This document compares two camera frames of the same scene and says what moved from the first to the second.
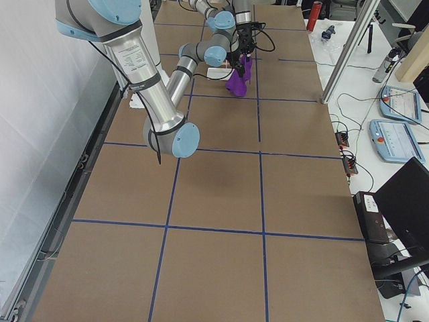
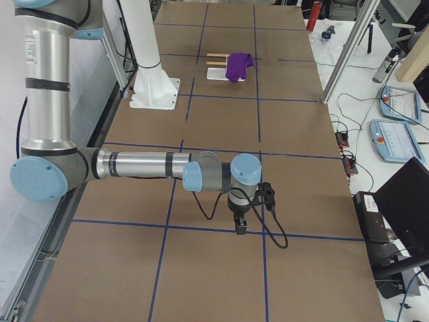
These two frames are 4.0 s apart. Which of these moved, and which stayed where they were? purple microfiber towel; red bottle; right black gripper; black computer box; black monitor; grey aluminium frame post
Moved: purple microfiber towel; right black gripper
Stayed: red bottle; black monitor; black computer box; grey aluminium frame post
